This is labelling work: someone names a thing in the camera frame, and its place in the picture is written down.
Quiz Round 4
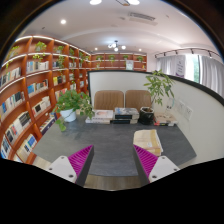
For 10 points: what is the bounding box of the small tree in black pot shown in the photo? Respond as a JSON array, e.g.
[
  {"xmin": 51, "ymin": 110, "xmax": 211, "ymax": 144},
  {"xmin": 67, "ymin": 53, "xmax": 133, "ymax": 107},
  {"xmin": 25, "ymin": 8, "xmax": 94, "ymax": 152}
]
[{"xmin": 138, "ymin": 69, "xmax": 175, "ymax": 126}]

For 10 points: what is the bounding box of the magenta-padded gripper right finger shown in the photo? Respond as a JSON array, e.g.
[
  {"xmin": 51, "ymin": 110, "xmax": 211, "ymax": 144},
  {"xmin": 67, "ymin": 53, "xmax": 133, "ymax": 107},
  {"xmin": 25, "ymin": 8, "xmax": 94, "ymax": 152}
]
[{"xmin": 132, "ymin": 144, "xmax": 181, "ymax": 188}]

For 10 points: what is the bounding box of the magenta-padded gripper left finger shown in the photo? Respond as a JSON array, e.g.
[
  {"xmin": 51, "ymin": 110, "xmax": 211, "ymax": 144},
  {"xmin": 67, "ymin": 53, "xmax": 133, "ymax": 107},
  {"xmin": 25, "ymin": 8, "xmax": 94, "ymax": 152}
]
[{"xmin": 46, "ymin": 144, "xmax": 95, "ymax": 188}]

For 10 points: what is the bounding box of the tan upholstered chair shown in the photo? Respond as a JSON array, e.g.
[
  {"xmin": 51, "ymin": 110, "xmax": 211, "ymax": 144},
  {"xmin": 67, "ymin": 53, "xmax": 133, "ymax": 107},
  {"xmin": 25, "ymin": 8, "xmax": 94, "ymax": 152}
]
[
  {"xmin": 93, "ymin": 90, "xmax": 125, "ymax": 111},
  {"xmin": 125, "ymin": 89, "xmax": 153, "ymax": 112}
]

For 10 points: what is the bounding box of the ceiling air vent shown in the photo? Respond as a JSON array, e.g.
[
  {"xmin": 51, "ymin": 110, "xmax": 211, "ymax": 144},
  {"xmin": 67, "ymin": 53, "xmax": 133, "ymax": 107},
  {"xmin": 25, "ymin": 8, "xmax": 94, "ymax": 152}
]
[{"xmin": 128, "ymin": 11, "xmax": 158, "ymax": 25}]

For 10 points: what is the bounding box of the white framed notice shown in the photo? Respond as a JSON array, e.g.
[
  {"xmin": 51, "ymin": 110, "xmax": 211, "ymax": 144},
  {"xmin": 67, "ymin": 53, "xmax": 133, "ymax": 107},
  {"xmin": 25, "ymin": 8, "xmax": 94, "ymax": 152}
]
[{"xmin": 125, "ymin": 59, "xmax": 135, "ymax": 71}]

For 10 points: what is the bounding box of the dark flat book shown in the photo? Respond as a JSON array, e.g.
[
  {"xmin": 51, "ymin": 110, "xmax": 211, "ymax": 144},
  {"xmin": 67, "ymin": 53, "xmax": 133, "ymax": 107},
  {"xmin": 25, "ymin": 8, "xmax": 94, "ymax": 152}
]
[{"xmin": 110, "ymin": 118, "xmax": 139, "ymax": 125}]

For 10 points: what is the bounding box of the white wall socket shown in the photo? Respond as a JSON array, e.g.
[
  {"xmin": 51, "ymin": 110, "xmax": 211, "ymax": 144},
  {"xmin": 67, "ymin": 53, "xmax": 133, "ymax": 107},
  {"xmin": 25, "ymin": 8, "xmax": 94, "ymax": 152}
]
[
  {"xmin": 176, "ymin": 99, "xmax": 186, "ymax": 116},
  {"xmin": 184, "ymin": 105, "xmax": 194, "ymax": 122}
]

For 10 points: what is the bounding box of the black track light rail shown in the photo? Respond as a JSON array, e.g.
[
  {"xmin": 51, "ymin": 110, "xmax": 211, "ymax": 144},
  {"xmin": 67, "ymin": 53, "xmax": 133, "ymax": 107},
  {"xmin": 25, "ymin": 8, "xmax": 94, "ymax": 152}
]
[{"xmin": 154, "ymin": 48, "xmax": 214, "ymax": 59}]

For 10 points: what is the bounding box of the orange wooden bookshelf unit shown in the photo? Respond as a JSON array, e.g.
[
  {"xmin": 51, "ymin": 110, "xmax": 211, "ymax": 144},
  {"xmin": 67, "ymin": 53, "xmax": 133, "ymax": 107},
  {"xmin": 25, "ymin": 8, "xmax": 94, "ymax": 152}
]
[{"xmin": 0, "ymin": 34, "xmax": 148, "ymax": 164}]

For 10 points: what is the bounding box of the leafy plant in white pot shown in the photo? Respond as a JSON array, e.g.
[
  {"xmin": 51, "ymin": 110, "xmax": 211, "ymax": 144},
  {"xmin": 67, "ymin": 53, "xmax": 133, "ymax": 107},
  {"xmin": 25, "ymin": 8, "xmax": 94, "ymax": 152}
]
[{"xmin": 53, "ymin": 88, "xmax": 96, "ymax": 132}]

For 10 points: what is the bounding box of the tan cover book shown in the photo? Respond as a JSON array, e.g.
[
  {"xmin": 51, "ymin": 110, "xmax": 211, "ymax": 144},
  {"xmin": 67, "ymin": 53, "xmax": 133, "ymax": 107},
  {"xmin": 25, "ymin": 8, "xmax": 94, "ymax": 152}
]
[{"xmin": 153, "ymin": 111, "xmax": 179, "ymax": 124}]

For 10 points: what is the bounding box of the white book with pale cover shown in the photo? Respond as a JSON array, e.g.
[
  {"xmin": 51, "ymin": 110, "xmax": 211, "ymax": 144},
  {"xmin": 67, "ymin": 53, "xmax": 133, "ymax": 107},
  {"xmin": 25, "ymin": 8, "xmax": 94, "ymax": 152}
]
[{"xmin": 91, "ymin": 109, "xmax": 115, "ymax": 120}]

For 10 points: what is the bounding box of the white flat book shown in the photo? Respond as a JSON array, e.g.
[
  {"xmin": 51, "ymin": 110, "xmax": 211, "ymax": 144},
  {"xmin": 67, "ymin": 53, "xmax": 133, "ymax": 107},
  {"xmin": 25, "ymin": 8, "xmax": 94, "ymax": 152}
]
[{"xmin": 85, "ymin": 117, "xmax": 112, "ymax": 125}]

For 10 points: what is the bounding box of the red-spined book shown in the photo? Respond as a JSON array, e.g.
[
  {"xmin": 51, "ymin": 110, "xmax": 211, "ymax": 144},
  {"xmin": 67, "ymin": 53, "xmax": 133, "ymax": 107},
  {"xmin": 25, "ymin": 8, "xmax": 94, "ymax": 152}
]
[{"xmin": 153, "ymin": 120, "xmax": 176, "ymax": 128}]

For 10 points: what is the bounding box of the multi-bulb ceiling lamp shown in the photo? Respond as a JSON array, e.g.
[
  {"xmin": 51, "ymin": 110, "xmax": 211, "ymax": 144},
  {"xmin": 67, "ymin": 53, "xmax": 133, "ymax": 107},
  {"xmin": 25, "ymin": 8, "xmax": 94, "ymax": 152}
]
[{"xmin": 107, "ymin": 39, "xmax": 127, "ymax": 53}]

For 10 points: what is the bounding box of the white sheer curtain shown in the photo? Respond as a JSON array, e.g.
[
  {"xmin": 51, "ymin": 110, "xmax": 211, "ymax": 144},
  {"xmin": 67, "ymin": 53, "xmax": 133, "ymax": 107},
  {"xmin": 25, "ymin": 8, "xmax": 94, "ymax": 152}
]
[{"xmin": 155, "ymin": 54, "xmax": 224, "ymax": 98}]

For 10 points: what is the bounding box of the beige striped towel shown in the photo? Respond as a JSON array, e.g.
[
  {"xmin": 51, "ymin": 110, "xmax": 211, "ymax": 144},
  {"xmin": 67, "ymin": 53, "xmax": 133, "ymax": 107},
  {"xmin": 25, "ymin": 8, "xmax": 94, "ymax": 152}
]
[{"xmin": 132, "ymin": 128, "xmax": 164, "ymax": 158}]

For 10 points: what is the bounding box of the clear acrylic sign stand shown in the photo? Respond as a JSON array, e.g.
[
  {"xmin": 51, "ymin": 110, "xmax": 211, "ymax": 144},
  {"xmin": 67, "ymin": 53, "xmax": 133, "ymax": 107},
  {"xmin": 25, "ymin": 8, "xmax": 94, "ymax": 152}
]
[{"xmin": 165, "ymin": 97, "xmax": 176, "ymax": 114}]

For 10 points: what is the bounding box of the dark book with picture cover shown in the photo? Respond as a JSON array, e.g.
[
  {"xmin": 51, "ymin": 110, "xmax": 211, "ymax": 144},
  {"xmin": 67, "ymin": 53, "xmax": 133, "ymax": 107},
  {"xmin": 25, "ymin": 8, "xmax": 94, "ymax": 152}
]
[{"xmin": 113, "ymin": 107, "xmax": 140, "ymax": 120}]

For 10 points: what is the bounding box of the white and purple hanging sign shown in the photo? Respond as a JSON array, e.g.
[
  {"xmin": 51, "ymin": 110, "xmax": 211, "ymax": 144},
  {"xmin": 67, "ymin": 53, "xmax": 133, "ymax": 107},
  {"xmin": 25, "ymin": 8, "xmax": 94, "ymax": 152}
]
[{"xmin": 174, "ymin": 54, "xmax": 187, "ymax": 79}]

